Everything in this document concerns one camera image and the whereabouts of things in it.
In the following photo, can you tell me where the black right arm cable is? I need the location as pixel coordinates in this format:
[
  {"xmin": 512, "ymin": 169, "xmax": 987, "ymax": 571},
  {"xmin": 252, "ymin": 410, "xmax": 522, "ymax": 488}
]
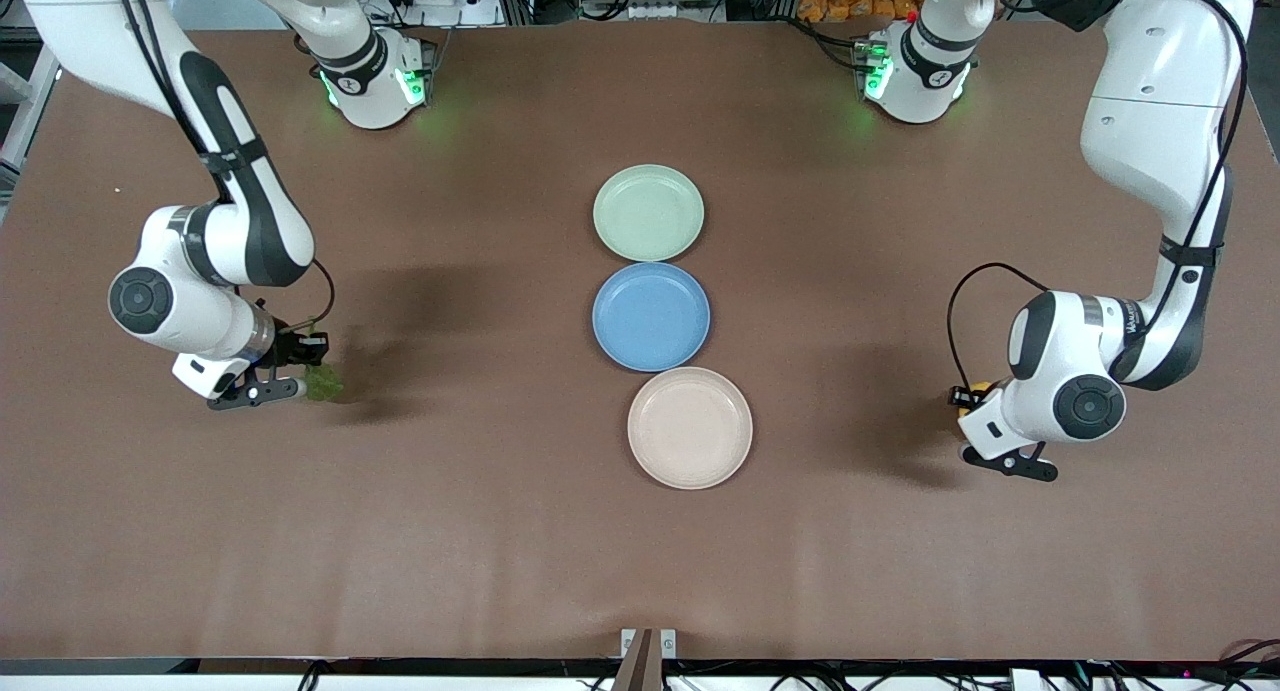
[{"xmin": 112, "ymin": 0, "xmax": 337, "ymax": 334}]

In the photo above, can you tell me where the brown camera post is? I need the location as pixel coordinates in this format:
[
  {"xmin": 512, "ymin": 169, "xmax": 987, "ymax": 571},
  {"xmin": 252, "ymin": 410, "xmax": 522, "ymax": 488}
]
[{"xmin": 611, "ymin": 628, "xmax": 663, "ymax": 691}]

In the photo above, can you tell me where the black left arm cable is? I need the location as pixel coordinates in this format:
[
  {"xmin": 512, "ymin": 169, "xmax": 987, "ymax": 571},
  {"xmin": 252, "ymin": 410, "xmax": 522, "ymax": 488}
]
[{"xmin": 946, "ymin": 0, "xmax": 1251, "ymax": 397}]

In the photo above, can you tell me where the blue plate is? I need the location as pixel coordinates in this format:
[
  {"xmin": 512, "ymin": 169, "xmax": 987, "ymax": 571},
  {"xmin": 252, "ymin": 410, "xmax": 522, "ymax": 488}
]
[{"xmin": 591, "ymin": 262, "xmax": 712, "ymax": 373}]

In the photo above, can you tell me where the aluminium frame profile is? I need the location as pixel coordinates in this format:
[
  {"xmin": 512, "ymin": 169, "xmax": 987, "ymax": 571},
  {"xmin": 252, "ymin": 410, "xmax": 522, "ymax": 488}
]
[{"xmin": 0, "ymin": 11, "xmax": 63, "ymax": 177}]

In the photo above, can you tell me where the light green plate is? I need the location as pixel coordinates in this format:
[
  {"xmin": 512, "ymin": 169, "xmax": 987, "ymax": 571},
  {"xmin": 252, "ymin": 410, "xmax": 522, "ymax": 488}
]
[{"xmin": 593, "ymin": 164, "xmax": 706, "ymax": 263}]

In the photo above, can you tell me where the black base cable bundle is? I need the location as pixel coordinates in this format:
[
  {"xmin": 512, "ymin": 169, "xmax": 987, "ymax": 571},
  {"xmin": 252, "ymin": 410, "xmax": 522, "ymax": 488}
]
[{"xmin": 785, "ymin": 16, "xmax": 873, "ymax": 72}]

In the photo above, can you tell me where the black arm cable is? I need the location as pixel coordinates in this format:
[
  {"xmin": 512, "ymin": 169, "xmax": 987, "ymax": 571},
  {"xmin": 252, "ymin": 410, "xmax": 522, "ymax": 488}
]
[
  {"xmin": 946, "ymin": 0, "xmax": 1251, "ymax": 397},
  {"xmin": 112, "ymin": 0, "xmax": 337, "ymax": 334}
]

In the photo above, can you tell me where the grey metal bracket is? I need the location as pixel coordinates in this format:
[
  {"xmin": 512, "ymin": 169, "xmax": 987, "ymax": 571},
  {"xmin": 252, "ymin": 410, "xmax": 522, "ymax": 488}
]
[{"xmin": 620, "ymin": 628, "xmax": 678, "ymax": 661}]

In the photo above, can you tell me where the beige plate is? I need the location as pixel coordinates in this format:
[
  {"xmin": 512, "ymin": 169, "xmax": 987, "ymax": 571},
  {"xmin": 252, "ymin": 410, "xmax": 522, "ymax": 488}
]
[{"xmin": 627, "ymin": 367, "xmax": 754, "ymax": 491}]

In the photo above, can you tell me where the black table edge rail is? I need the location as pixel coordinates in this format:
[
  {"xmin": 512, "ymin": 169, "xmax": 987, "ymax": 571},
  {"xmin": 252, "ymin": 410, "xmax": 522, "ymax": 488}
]
[{"xmin": 0, "ymin": 656, "xmax": 1280, "ymax": 678}]

